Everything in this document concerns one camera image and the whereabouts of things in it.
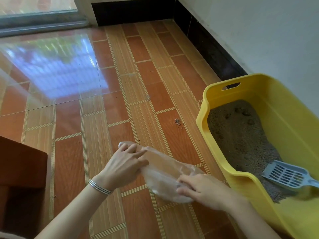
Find person's left hand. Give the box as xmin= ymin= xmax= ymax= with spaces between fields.
xmin=98 ymin=143 xmax=150 ymax=192

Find person's right hand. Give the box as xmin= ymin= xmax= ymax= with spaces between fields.
xmin=176 ymin=174 xmax=240 ymax=212

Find clear plastic bag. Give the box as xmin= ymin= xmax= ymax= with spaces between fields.
xmin=118 ymin=141 xmax=208 ymax=204

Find person's right forearm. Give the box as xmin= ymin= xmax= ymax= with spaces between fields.
xmin=225 ymin=195 xmax=283 ymax=239

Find person's left forearm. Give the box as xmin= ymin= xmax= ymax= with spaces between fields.
xmin=34 ymin=180 xmax=110 ymax=239

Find grey cat litter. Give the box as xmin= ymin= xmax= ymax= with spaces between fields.
xmin=207 ymin=99 xmax=301 ymax=203

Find grey plastic litter scoop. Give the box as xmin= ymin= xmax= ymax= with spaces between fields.
xmin=261 ymin=160 xmax=319 ymax=192

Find yellow plastic litter box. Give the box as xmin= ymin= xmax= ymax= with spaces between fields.
xmin=196 ymin=73 xmax=319 ymax=239

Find brown wooden furniture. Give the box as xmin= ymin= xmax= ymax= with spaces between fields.
xmin=0 ymin=135 xmax=48 ymax=239

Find black baseboard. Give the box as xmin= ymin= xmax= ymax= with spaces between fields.
xmin=91 ymin=0 xmax=249 ymax=88

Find glass sliding door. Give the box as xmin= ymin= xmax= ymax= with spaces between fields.
xmin=0 ymin=0 xmax=88 ymax=38

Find silver bracelet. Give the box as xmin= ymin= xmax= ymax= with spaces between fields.
xmin=88 ymin=179 xmax=113 ymax=196

